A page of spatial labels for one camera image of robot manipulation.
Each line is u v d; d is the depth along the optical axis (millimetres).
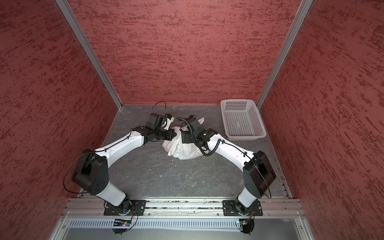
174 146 856
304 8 716
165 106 1292
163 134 753
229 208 739
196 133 632
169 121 790
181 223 775
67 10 720
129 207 715
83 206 759
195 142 607
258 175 433
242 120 1129
